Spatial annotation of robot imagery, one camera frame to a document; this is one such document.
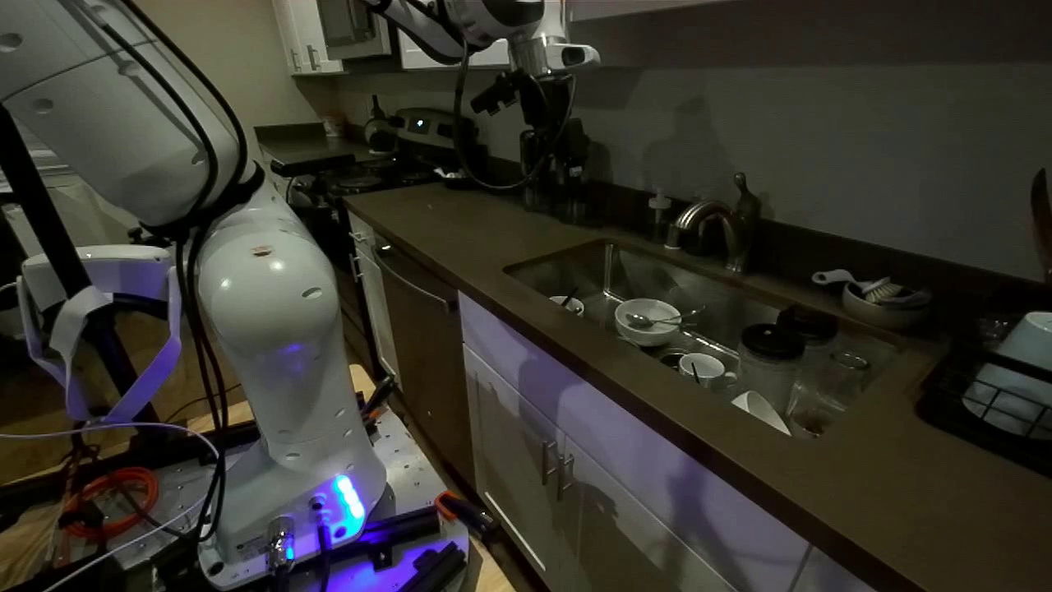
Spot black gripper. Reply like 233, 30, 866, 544
471, 68, 589, 179

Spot chrome kitchen faucet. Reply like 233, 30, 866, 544
662, 172, 763, 273

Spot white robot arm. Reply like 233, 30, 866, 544
0, 0, 383, 561

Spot robot base mounting table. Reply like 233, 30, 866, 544
0, 412, 472, 592

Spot white soap dispenser pump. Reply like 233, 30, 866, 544
648, 188, 670, 242

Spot black coffee maker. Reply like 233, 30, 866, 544
364, 102, 487, 185

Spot white bowl in sink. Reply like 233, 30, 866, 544
615, 298, 681, 344

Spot white upper cabinets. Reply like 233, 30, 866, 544
272, 0, 509, 74

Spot white mug in sink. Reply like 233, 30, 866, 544
677, 353, 726, 384

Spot white dish brush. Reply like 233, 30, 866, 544
813, 269, 892, 298

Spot stainless steel sink basin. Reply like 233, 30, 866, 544
509, 241, 897, 439

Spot white lower cabinet doors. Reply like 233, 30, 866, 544
455, 297, 874, 592

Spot white brush holder dish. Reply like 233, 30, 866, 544
840, 284, 933, 330

